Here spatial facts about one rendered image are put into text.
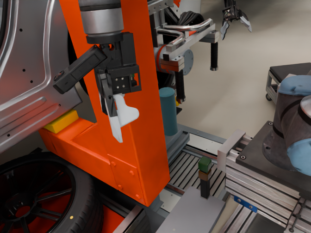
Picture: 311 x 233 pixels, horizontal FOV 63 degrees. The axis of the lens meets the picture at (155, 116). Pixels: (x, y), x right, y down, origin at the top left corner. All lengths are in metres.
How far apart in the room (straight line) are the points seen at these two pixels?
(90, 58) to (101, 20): 0.07
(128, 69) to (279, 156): 0.47
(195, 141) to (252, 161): 1.20
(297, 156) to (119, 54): 0.40
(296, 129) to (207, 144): 1.39
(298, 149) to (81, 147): 0.83
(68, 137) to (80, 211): 0.32
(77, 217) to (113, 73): 0.74
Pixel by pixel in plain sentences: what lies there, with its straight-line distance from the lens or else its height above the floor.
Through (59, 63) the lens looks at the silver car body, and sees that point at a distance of 1.19.
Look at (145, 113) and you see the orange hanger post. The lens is 0.80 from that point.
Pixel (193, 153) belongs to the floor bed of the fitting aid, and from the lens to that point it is 1.87.
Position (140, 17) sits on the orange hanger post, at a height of 1.20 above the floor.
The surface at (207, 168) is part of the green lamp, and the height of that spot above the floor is 0.65.
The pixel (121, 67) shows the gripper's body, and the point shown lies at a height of 1.17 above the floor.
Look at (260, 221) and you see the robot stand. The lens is 1.40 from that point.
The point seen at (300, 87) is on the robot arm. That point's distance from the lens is 0.66.
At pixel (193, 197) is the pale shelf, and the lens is 1.14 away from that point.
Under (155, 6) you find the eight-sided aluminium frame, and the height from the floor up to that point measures 1.11.
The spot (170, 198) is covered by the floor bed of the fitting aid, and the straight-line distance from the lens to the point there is 1.61.
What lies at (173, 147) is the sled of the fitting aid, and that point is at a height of 0.15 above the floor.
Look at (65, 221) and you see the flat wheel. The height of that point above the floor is 0.50.
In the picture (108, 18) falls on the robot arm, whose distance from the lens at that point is 0.48.
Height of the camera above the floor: 1.36
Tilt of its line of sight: 35 degrees down
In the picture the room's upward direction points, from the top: 8 degrees counter-clockwise
